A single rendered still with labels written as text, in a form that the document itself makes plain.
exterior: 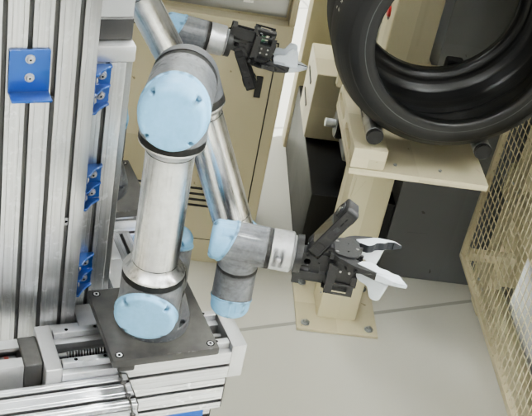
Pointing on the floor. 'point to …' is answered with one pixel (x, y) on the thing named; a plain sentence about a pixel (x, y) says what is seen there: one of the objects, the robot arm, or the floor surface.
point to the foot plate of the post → (306, 313)
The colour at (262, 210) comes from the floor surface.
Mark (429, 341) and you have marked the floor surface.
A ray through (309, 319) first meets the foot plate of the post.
